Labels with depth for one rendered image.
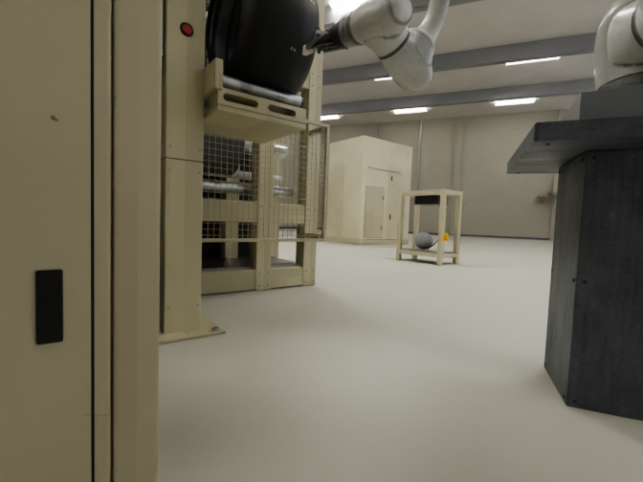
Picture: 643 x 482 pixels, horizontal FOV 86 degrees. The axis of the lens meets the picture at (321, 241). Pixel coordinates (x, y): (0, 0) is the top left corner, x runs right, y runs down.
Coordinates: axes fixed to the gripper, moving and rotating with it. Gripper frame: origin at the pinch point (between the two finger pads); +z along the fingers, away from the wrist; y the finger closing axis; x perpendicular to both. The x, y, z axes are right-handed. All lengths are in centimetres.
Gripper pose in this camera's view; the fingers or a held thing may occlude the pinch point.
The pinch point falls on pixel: (309, 48)
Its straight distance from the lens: 133.9
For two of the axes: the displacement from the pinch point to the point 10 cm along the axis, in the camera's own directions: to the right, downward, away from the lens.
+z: -5.8, -2.0, 7.9
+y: -8.1, 0.1, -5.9
